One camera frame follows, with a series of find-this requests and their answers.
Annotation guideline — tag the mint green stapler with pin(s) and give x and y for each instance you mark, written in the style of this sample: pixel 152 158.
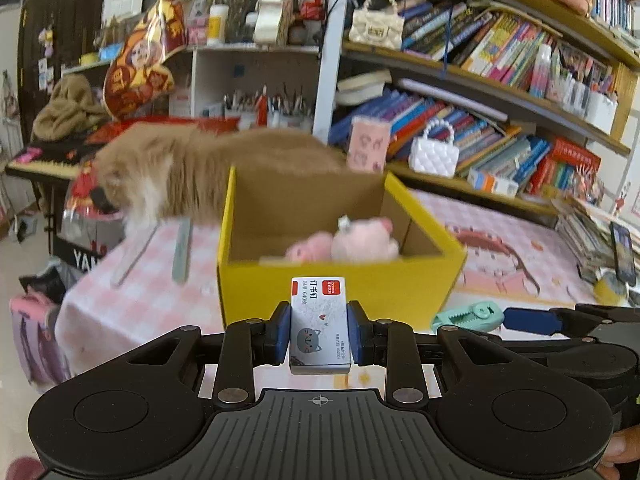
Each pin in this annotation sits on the mint green stapler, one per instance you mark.
pixel 484 316

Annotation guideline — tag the yellow cardboard box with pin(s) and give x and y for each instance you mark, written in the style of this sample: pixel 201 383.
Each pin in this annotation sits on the yellow cardboard box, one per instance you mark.
pixel 267 211

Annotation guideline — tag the stack of booklets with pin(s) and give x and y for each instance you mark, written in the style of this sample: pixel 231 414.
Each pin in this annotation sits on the stack of booklets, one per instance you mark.
pixel 586 229

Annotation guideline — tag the white side shelf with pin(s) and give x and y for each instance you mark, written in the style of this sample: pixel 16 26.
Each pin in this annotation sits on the white side shelf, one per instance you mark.
pixel 226 81

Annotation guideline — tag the large pink plush toy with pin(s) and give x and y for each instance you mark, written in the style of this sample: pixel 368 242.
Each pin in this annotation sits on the large pink plush toy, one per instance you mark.
pixel 364 241

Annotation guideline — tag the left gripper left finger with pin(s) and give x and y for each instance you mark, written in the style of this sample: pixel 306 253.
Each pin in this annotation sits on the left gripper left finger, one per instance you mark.
pixel 246 345

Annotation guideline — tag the row of books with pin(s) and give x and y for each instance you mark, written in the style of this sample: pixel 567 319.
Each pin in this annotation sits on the row of books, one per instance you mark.
pixel 543 163

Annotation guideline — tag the cream pearl handbag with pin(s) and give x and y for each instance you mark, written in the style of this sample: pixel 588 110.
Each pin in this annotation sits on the cream pearl handbag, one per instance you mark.
pixel 377 24

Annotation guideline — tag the white quilted pearl handbag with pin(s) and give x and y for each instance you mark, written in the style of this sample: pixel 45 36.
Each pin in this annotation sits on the white quilted pearl handbag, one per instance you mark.
pixel 434 157

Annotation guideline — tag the red gold snack bag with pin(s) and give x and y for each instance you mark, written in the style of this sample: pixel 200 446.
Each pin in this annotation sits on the red gold snack bag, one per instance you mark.
pixel 139 75

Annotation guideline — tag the electric keyboard piano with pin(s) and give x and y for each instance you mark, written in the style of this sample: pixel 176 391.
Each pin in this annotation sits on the electric keyboard piano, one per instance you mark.
pixel 55 160

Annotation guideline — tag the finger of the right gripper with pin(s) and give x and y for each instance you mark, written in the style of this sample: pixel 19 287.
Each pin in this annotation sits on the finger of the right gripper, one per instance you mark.
pixel 539 322
pixel 610 313

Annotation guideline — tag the pink cartoon cup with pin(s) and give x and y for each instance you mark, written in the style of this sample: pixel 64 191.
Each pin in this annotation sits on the pink cartoon cup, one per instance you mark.
pixel 368 144

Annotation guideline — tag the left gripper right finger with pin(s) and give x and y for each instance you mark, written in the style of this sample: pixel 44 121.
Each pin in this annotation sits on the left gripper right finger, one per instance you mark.
pixel 391 345

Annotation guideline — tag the orange white medicine box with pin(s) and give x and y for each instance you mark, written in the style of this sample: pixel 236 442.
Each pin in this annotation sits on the orange white medicine box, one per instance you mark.
pixel 482 181

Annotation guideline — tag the orange fluffy cat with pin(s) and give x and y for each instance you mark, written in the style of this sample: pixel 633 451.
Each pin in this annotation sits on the orange fluffy cat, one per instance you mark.
pixel 155 172

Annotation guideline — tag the black smartphone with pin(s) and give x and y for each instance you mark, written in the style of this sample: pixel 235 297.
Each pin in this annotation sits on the black smartphone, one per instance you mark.
pixel 624 255

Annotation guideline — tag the wooden bookshelf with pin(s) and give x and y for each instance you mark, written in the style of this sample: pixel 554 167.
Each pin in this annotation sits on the wooden bookshelf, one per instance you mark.
pixel 618 167

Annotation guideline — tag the grey ruler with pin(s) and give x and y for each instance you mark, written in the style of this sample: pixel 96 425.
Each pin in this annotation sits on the grey ruler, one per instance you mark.
pixel 181 263

